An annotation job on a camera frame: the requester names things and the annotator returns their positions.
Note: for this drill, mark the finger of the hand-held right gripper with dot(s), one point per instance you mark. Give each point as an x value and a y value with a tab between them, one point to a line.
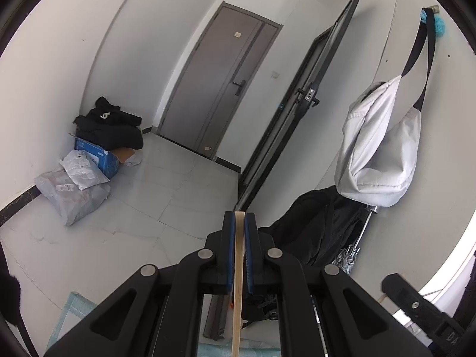
412	303

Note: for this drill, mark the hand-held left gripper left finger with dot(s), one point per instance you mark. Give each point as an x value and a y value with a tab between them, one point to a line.
228	253

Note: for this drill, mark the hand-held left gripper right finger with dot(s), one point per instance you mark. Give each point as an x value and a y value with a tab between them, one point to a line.
250	256

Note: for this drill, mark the single wooden chopstick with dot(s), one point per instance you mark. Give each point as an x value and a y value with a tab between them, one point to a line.
238	286

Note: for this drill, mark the black backpack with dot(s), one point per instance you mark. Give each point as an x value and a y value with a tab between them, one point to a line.
316	223

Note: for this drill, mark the silver folded umbrella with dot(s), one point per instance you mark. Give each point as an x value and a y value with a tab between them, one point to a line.
347	262

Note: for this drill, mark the black-framed open door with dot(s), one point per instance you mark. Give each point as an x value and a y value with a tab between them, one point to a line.
297	119

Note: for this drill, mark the blue cardboard box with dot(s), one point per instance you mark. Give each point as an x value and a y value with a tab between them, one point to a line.
108	160

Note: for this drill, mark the white hanging bag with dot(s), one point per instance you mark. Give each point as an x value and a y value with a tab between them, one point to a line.
372	148

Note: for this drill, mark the grey plastic bag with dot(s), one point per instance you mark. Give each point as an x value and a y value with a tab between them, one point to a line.
74	204

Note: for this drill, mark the white plastic mailer bag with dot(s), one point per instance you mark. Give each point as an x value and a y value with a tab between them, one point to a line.
85	171

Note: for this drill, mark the teal checkered tablecloth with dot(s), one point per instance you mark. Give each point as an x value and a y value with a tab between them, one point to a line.
74	312

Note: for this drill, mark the pile of black clothes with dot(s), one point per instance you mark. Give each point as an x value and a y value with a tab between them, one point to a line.
111	134

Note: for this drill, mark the grey entrance door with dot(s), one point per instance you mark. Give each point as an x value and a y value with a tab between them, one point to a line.
219	81

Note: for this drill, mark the blue fuzzy object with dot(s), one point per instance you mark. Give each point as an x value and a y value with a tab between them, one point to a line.
440	26

